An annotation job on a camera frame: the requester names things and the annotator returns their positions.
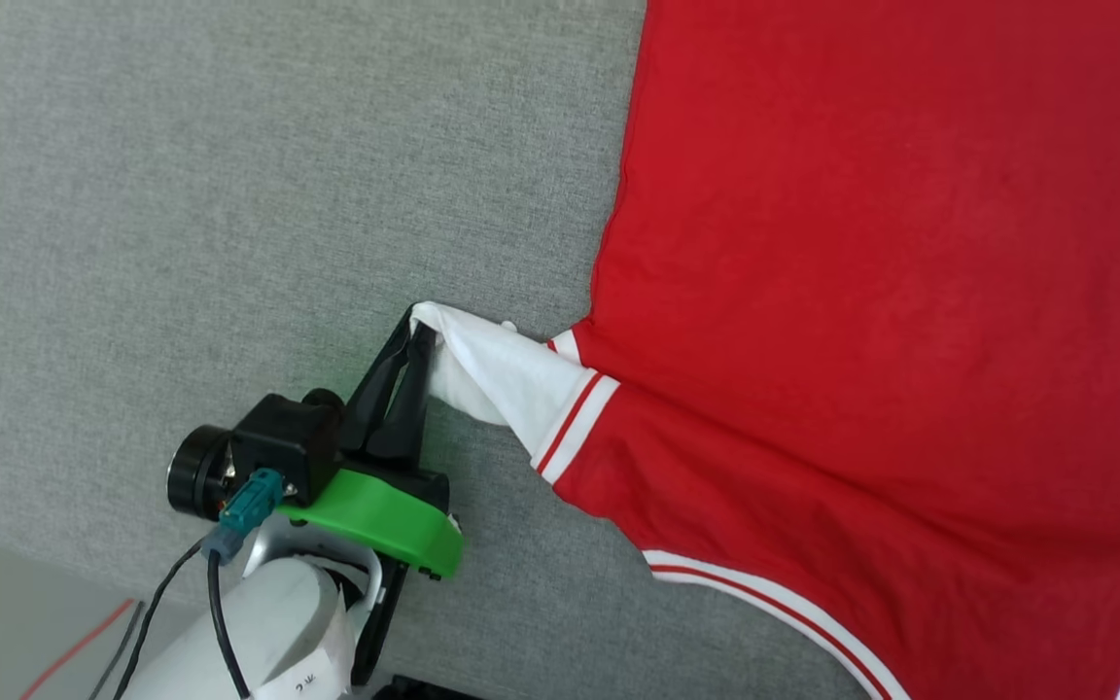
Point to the red floor tape line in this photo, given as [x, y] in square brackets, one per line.
[74, 653]

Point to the grey fabric sofa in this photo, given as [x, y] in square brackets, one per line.
[229, 194]

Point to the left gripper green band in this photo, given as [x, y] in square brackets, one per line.
[375, 510]

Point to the red and white garment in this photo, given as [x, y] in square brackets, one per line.
[910, 340]

